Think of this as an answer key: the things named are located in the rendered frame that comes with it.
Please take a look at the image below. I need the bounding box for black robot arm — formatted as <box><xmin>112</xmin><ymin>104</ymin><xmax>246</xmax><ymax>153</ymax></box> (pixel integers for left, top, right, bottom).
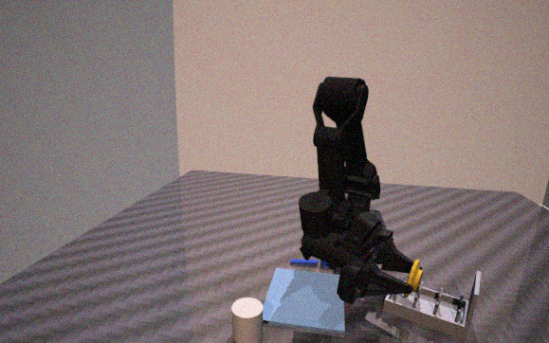
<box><xmin>299</xmin><ymin>77</ymin><xmax>382</xmax><ymax>262</ymax></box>

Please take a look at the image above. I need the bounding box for yellow round plate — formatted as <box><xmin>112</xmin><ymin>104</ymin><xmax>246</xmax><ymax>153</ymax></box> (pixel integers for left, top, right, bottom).
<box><xmin>404</xmin><ymin>260</ymin><xmax>423</xmax><ymax>298</ymax></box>

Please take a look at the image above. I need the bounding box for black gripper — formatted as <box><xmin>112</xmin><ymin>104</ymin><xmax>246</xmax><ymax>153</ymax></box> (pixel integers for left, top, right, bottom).
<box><xmin>324</xmin><ymin>228</ymin><xmax>414</xmax><ymax>304</ymax></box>

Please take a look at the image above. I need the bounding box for grey dish rack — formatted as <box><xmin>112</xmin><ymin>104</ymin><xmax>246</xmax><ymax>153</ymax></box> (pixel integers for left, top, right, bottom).
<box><xmin>383</xmin><ymin>270</ymin><xmax>481</xmax><ymax>340</ymax></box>

